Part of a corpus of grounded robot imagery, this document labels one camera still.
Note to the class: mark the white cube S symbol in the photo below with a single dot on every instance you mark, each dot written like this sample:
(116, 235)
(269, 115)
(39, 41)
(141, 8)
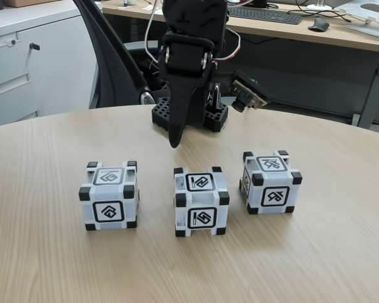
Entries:
(202, 217)

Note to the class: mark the white cube R symbol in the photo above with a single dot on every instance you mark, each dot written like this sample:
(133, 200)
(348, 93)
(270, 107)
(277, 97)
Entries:
(274, 195)

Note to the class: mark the silver table clamp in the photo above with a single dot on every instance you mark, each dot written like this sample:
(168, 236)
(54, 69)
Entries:
(215, 94)

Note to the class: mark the white paper sheets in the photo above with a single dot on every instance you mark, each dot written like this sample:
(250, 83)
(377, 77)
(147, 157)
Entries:
(153, 9)

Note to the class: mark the black office chair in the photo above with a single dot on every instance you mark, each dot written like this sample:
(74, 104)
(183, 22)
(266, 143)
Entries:
(113, 57)

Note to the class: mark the dark grey keyboard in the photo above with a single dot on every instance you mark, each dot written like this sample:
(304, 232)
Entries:
(265, 15)

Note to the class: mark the wooden office desk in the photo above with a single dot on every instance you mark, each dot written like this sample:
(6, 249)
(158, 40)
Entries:
(303, 63)

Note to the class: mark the white cube house symbol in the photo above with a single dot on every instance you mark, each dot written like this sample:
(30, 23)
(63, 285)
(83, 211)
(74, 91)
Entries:
(109, 213)

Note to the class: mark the white drawer cabinet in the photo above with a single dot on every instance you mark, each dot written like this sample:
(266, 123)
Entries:
(50, 79)

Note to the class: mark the dark grey computer mouse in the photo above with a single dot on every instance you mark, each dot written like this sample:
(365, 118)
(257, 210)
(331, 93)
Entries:
(319, 24)

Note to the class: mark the white round stand base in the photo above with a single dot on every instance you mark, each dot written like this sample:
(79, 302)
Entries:
(319, 7)

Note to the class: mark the black cabinet key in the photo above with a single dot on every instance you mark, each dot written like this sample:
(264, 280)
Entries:
(34, 46)

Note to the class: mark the brown cardboard box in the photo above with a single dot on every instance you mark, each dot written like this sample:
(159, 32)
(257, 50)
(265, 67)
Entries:
(31, 2)

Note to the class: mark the silver laptop stand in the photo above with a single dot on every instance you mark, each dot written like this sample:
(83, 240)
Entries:
(372, 22)

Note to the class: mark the small board camera module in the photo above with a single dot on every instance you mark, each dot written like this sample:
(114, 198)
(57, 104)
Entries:
(244, 96)

